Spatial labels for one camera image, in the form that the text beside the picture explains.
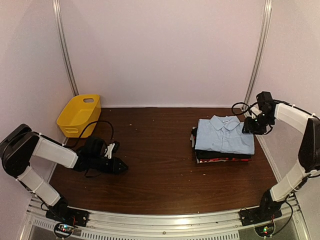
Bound yellow plastic basket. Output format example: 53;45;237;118
56;94;101;138

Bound light blue long sleeve shirt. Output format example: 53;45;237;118
194;115;255;155

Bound aluminium front rail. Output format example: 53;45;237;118
17;197;311;240

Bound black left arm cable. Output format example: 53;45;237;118
62;120;115;148

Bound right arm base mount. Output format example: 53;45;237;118
238;207;283;226

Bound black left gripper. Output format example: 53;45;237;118
90;154;129;174

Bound aluminium corner post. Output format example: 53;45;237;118
52;0;79;96
244;0;273;104

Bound red black plaid shirt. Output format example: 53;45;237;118
195;157;252;164

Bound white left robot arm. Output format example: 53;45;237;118
0;123;129;222

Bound aluminium left corner post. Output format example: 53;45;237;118
52;0;79;96

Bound aluminium right corner post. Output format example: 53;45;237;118
244;0;273;104

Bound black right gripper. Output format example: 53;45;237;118
242;112;275;135

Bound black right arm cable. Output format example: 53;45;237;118
231;101;273;136

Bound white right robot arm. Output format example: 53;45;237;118
242;91;320;221

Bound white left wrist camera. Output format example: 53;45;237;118
104;141;120;159

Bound black button shirt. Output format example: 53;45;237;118
190;127;252;159

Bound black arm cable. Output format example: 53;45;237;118
62;120;115;148
231;101;273;136

